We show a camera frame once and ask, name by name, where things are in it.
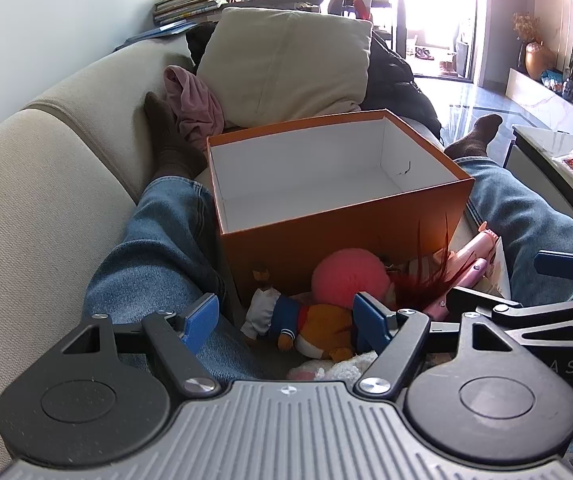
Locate white crochet bunny toy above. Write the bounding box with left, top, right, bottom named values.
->
left=286, top=351, right=377, bottom=385

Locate red panda plush toy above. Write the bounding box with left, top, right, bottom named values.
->
left=241, top=288, right=353, bottom=363

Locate pink case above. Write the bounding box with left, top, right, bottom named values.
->
left=423, top=221, right=499, bottom=321

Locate pink ball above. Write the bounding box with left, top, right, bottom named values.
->
left=311, top=248, right=390, bottom=309

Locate left leg in jeans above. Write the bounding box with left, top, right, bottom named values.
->
left=84, top=93, right=267, bottom=382

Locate marble coffee table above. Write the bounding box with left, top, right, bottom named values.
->
left=504, top=126, right=573, bottom=218

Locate orange cardboard box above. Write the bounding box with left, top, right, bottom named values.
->
left=207, top=110, right=474, bottom=302

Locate beige sofa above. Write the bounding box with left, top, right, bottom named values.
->
left=0, top=34, right=278, bottom=480

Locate copper vase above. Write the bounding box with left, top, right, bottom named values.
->
left=525, top=41, right=556, bottom=80

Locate pink cloth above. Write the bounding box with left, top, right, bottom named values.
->
left=163, top=65, right=226, bottom=152

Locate black jacket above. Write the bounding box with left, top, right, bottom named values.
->
left=360, top=32, right=441, bottom=139

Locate cream cushion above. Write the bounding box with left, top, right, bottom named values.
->
left=198, top=8, right=372, bottom=128

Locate blue book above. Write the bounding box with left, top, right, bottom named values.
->
left=114, top=21, right=198, bottom=52

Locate stack of books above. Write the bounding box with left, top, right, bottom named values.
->
left=153, top=0, right=227, bottom=26

